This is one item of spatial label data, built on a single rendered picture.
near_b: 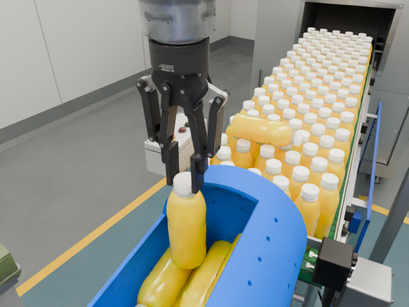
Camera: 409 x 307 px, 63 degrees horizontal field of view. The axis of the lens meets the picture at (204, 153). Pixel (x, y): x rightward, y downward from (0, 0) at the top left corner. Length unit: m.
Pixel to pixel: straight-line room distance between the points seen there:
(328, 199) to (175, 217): 0.44
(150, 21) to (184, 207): 0.29
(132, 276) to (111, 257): 1.43
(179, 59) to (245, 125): 0.55
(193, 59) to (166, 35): 0.04
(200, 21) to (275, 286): 0.37
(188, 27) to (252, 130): 0.57
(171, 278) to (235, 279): 0.21
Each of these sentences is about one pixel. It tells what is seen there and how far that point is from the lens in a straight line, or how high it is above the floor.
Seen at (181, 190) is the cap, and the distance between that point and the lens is 0.53.
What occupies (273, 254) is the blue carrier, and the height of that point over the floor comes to 1.19.
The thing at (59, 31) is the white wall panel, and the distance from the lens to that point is 3.44.
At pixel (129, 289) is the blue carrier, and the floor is 1.05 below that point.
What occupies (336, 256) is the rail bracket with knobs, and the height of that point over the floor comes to 1.00.
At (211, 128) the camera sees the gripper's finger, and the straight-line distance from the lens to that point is 0.44.
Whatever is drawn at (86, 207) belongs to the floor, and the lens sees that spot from 2.45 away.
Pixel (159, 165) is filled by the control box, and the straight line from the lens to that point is 0.95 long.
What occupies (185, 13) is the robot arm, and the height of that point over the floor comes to 1.52.
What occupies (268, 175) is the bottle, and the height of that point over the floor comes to 1.06.
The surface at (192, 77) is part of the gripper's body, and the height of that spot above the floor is 1.44.
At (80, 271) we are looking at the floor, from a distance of 2.09.
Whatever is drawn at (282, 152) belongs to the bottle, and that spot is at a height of 1.06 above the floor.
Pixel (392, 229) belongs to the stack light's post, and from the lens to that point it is 1.19.
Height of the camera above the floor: 1.60
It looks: 35 degrees down
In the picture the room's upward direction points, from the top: straight up
